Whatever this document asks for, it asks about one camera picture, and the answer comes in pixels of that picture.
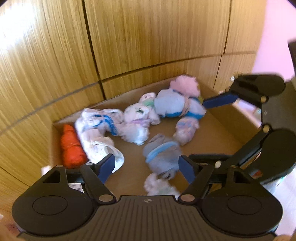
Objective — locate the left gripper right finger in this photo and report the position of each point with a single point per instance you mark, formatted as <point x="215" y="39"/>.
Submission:
<point x="198" y="171"/>

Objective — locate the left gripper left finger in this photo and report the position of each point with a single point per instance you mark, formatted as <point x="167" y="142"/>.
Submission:
<point x="95" y="176"/>

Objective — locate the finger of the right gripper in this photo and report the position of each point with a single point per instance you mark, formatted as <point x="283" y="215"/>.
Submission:
<point x="253" y="148"/>
<point x="254" y="89"/>

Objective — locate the orange sock bundle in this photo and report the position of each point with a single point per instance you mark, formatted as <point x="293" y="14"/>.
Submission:
<point x="73" y="154"/>

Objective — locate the grey sock blue band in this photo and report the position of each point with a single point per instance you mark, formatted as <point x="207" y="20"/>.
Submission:
<point x="162" y="155"/>

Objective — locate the white knit sock bundle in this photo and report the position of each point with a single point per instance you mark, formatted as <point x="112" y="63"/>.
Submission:
<point x="91" y="128"/>

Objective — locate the white diaper bundle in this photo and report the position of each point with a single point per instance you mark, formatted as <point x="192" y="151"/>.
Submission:
<point x="155" y="186"/>

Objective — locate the small floral sock bundle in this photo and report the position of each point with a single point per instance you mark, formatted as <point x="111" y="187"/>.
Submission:
<point x="185" y="130"/>

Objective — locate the cardboard box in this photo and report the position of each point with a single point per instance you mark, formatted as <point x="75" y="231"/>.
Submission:
<point x="222" y="130"/>

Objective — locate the pink fluffy pompom toy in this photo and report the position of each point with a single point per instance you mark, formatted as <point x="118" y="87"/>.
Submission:
<point x="186" y="85"/>

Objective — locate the white patterned sock bundle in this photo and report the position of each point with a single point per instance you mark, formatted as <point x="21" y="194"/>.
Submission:
<point x="137" y="119"/>

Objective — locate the white blue sock bundle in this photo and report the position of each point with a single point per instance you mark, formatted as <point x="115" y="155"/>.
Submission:
<point x="170" y="103"/>

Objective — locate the wooden wardrobe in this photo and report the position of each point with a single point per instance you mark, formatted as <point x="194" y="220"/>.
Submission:
<point x="58" y="57"/>

